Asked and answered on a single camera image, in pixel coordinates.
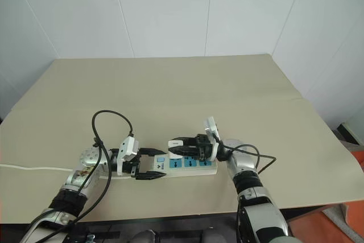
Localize dark rounded shape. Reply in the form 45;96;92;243
131;229;156;243

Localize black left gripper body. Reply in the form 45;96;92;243
123;151;143;180

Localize black table frame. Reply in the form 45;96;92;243
65;213;239;243

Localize white charger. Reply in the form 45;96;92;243
167;139;185;159

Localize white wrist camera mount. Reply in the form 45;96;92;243
116;137;140;176
202;116;220;162

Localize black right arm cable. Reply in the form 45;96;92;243
212;133;278;175

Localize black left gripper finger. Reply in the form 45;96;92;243
135;170;168;181
138;147;168;157

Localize white power strip cord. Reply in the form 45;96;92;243
0;163;134;182

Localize orange mat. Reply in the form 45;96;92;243
280;140;364;243

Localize white power strip blue sockets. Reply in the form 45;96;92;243
138;153;219;179

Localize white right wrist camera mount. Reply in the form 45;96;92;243
202;116;220;162

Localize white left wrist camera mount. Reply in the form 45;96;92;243
116;137;140;176

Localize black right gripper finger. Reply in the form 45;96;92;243
169;145;200;159
173;134;198;146

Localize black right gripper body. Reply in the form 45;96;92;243
194;133;215;162

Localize beige table cover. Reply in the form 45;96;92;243
0;53;354;223

